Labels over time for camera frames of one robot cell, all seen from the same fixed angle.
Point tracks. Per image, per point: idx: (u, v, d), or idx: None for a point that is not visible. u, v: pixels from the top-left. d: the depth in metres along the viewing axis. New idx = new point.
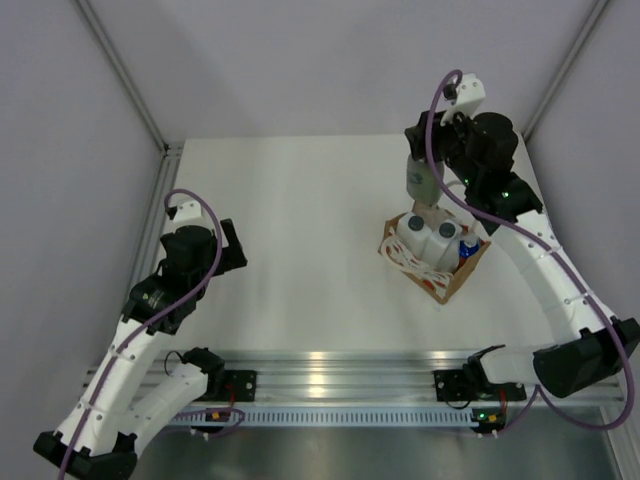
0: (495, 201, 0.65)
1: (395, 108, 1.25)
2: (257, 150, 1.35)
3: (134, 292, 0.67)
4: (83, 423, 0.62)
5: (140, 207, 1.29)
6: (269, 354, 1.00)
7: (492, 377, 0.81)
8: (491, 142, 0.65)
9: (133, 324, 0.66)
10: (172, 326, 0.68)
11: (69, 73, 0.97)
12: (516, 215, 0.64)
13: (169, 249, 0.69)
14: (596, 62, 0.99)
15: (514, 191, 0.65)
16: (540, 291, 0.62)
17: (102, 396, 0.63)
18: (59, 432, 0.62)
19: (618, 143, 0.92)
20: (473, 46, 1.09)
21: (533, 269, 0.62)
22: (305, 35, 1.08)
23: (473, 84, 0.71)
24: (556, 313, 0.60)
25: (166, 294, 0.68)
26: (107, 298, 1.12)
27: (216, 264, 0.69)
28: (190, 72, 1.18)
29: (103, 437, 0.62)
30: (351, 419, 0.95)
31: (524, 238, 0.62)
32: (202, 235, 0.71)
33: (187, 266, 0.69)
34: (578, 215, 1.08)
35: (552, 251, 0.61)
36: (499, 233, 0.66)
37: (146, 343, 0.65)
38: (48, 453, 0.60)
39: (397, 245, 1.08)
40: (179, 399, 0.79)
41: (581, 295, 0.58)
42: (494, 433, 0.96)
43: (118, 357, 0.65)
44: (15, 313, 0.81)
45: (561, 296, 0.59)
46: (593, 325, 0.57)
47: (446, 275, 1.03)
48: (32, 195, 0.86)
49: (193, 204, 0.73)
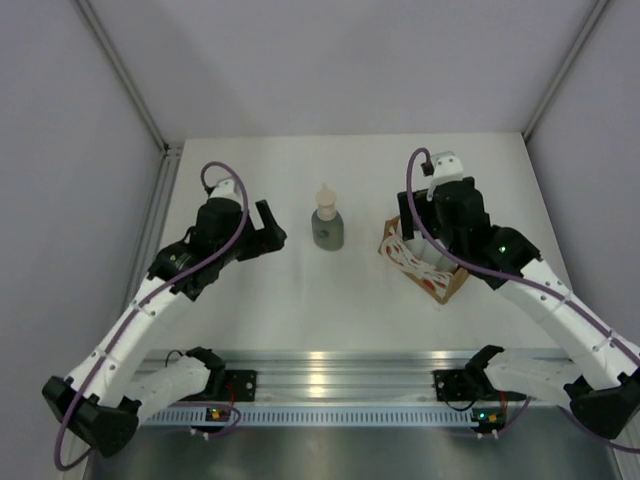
0: (495, 258, 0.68)
1: (396, 108, 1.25)
2: (257, 149, 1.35)
3: (162, 254, 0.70)
4: (96, 370, 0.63)
5: (140, 207, 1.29)
6: (269, 354, 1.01)
7: (496, 384, 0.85)
8: (458, 205, 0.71)
9: (158, 282, 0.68)
10: (195, 290, 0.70)
11: (68, 71, 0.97)
12: (519, 268, 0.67)
13: (200, 217, 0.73)
14: (595, 64, 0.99)
15: (511, 248, 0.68)
16: (563, 337, 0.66)
17: (118, 347, 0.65)
18: (70, 378, 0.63)
19: (618, 143, 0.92)
20: (474, 44, 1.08)
21: (551, 320, 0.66)
22: (305, 33, 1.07)
23: (450, 162, 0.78)
24: (588, 361, 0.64)
25: (191, 258, 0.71)
26: (107, 298, 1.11)
27: (238, 232, 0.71)
28: (190, 72, 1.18)
29: (113, 388, 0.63)
30: (351, 419, 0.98)
31: (536, 290, 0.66)
32: (232, 207, 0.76)
33: (214, 234, 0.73)
34: (578, 215, 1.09)
35: (566, 298, 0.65)
36: (505, 289, 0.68)
37: (169, 300, 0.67)
38: (57, 397, 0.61)
39: (397, 245, 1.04)
40: (184, 378, 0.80)
41: (606, 339, 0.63)
42: (494, 433, 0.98)
43: (139, 311, 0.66)
44: (15, 311, 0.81)
45: (589, 343, 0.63)
46: (627, 368, 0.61)
47: (446, 275, 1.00)
48: (31, 195, 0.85)
49: (228, 183, 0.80)
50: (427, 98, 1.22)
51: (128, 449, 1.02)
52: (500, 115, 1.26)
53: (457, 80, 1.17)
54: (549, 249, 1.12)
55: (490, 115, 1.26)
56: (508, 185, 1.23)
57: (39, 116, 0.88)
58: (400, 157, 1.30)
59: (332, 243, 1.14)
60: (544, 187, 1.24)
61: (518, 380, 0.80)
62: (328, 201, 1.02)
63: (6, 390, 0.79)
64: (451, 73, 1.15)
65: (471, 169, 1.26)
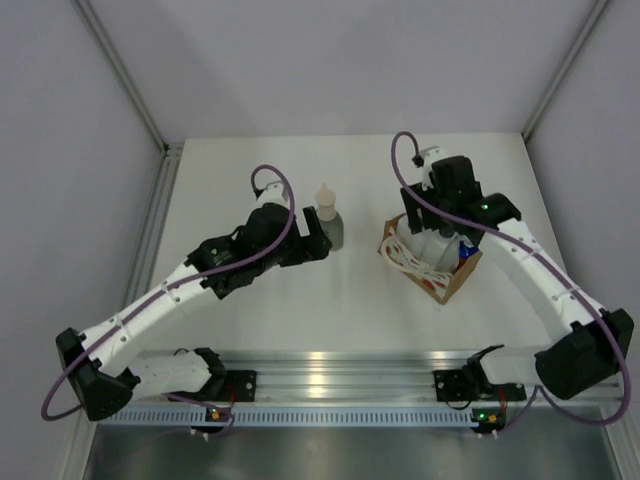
0: (476, 213, 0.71)
1: (396, 108, 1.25)
2: (257, 149, 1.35)
3: (205, 245, 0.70)
4: (107, 337, 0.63)
5: (140, 207, 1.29)
6: (270, 355, 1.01)
7: (493, 377, 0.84)
8: (447, 169, 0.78)
9: (192, 271, 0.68)
10: (224, 290, 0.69)
11: (68, 72, 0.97)
12: (497, 223, 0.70)
13: (252, 219, 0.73)
14: (594, 64, 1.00)
15: (492, 205, 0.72)
16: (530, 291, 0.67)
17: (135, 321, 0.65)
18: (83, 335, 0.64)
19: (618, 143, 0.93)
20: (474, 45, 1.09)
21: (520, 272, 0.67)
22: (306, 34, 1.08)
23: (437, 150, 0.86)
24: (549, 312, 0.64)
25: (230, 257, 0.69)
26: (107, 298, 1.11)
27: (280, 239, 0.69)
28: (190, 72, 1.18)
29: (117, 360, 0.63)
30: (351, 419, 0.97)
31: (508, 243, 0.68)
32: (282, 215, 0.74)
33: (260, 239, 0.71)
34: (577, 215, 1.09)
35: (534, 252, 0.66)
36: (483, 243, 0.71)
37: (196, 293, 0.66)
38: (66, 350, 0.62)
39: (397, 245, 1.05)
40: (186, 371, 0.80)
41: (567, 291, 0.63)
42: (494, 433, 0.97)
43: (165, 292, 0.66)
44: (15, 310, 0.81)
45: (549, 293, 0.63)
46: (583, 318, 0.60)
47: (446, 275, 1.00)
48: (31, 196, 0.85)
49: (277, 187, 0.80)
50: (427, 98, 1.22)
51: (128, 450, 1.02)
52: (500, 115, 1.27)
53: (457, 80, 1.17)
54: (549, 249, 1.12)
55: (489, 115, 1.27)
56: (508, 185, 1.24)
57: (40, 116, 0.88)
58: (400, 157, 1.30)
59: (332, 243, 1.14)
60: (543, 187, 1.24)
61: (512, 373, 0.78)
62: (327, 201, 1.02)
63: (6, 390, 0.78)
64: (451, 73, 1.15)
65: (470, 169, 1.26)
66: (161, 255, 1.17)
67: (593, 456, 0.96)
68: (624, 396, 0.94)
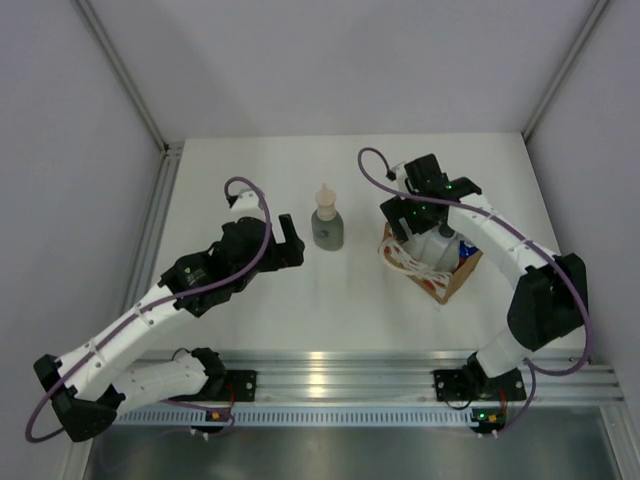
0: (441, 192, 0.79)
1: (396, 107, 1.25)
2: (257, 149, 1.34)
3: (178, 263, 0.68)
4: (82, 364, 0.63)
5: (140, 207, 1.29)
6: (270, 354, 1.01)
7: (489, 371, 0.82)
8: (413, 165, 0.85)
9: (165, 292, 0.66)
10: (201, 308, 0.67)
11: (67, 72, 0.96)
12: (460, 198, 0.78)
13: (226, 236, 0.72)
14: (594, 64, 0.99)
15: (456, 186, 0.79)
16: (494, 251, 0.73)
17: (109, 346, 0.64)
18: (60, 361, 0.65)
19: (618, 142, 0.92)
20: (474, 44, 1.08)
21: (482, 235, 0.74)
22: (306, 33, 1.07)
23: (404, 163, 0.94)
24: (509, 264, 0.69)
25: (206, 276, 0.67)
26: (107, 298, 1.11)
27: (255, 261, 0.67)
28: (190, 72, 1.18)
29: (93, 385, 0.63)
30: (351, 419, 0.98)
31: (469, 212, 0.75)
32: (258, 230, 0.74)
33: (235, 257, 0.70)
34: (578, 215, 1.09)
35: (491, 215, 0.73)
36: (451, 216, 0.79)
37: (169, 314, 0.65)
38: (44, 376, 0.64)
39: (397, 246, 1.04)
40: (176, 382, 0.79)
41: (522, 243, 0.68)
42: (494, 433, 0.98)
43: (138, 316, 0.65)
44: (15, 311, 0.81)
45: (506, 246, 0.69)
46: (537, 262, 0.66)
47: (445, 275, 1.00)
48: (31, 198, 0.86)
49: (252, 196, 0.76)
50: (427, 98, 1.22)
51: (127, 450, 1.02)
52: (500, 115, 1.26)
53: (457, 80, 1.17)
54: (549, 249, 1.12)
55: (490, 114, 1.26)
56: (508, 185, 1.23)
57: (39, 116, 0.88)
58: (400, 157, 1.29)
59: (332, 243, 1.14)
60: (544, 187, 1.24)
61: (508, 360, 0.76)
62: (327, 201, 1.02)
63: (6, 391, 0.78)
64: (451, 73, 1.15)
65: (471, 169, 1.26)
66: (161, 255, 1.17)
67: (593, 457, 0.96)
68: (624, 397, 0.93)
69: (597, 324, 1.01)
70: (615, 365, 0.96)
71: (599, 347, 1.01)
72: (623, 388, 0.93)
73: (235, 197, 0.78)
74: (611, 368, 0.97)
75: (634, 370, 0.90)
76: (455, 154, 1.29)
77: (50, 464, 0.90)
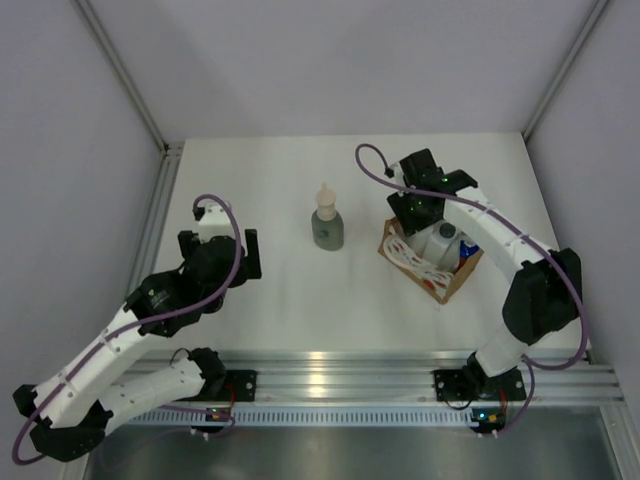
0: (438, 186, 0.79)
1: (397, 108, 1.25)
2: (257, 149, 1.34)
3: (144, 285, 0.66)
4: (55, 394, 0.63)
5: (140, 208, 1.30)
6: (269, 354, 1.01)
7: (489, 370, 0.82)
8: (408, 158, 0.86)
9: (132, 317, 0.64)
10: (168, 331, 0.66)
11: (66, 72, 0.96)
12: (456, 191, 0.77)
13: (197, 254, 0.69)
14: (594, 64, 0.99)
15: (452, 179, 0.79)
16: (489, 246, 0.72)
17: (78, 376, 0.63)
18: (35, 392, 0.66)
19: (617, 143, 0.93)
20: (474, 45, 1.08)
21: (477, 229, 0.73)
22: (306, 34, 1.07)
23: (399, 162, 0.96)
24: (505, 259, 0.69)
25: (171, 297, 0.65)
26: (107, 299, 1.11)
27: (217, 294, 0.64)
28: (191, 72, 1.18)
29: (69, 413, 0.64)
30: (351, 419, 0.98)
31: (465, 206, 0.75)
32: (229, 248, 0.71)
33: (205, 276, 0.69)
34: (578, 215, 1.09)
35: (488, 209, 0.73)
36: (447, 209, 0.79)
37: (136, 340, 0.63)
38: (22, 405, 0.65)
39: (397, 245, 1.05)
40: (168, 392, 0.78)
41: (518, 238, 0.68)
42: (494, 433, 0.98)
43: (104, 345, 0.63)
44: (16, 311, 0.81)
45: (502, 241, 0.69)
46: (533, 257, 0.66)
47: (446, 275, 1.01)
48: (32, 197, 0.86)
49: (222, 211, 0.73)
50: (428, 98, 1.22)
51: (128, 450, 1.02)
52: (501, 115, 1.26)
53: (457, 80, 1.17)
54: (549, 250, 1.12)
55: (489, 115, 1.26)
56: (508, 185, 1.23)
57: (40, 116, 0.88)
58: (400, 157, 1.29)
59: (333, 243, 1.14)
60: (544, 187, 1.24)
61: (506, 357, 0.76)
62: (327, 201, 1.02)
63: (6, 392, 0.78)
64: (451, 72, 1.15)
65: (470, 170, 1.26)
66: (161, 256, 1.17)
67: (593, 457, 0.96)
68: (625, 397, 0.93)
69: (597, 324, 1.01)
70: (615, 365, 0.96)
71: (599, 348, 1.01)
72: (623, 388, 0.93)
73: (202, 211, 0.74)
74: (612, 368, 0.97)
75: (633, 370, 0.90)
76: (455, 155, 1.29)
77: (50, 464, 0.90)
